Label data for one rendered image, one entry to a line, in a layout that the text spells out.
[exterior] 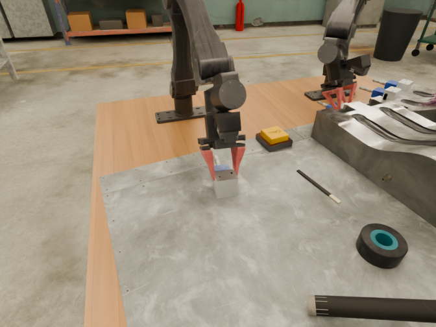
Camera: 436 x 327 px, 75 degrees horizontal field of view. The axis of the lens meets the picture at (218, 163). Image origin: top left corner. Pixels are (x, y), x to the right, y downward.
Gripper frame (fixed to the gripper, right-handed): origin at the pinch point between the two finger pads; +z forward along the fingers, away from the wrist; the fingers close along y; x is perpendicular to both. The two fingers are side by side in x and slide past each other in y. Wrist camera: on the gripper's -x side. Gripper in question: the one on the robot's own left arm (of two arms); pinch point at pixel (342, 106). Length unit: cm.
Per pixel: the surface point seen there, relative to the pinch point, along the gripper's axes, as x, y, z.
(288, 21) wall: 392, 387, -140
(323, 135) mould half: -5.6, -17.7, 5.1
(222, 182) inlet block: -9, -55, 5
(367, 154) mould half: -20.0, -19.9, 9.9
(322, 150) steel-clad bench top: -6.3, -19.9, 9.1
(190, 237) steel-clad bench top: -12, -67, 13
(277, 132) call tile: 1.3, -28.4, 0.6
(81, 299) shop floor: 75, -99, 55
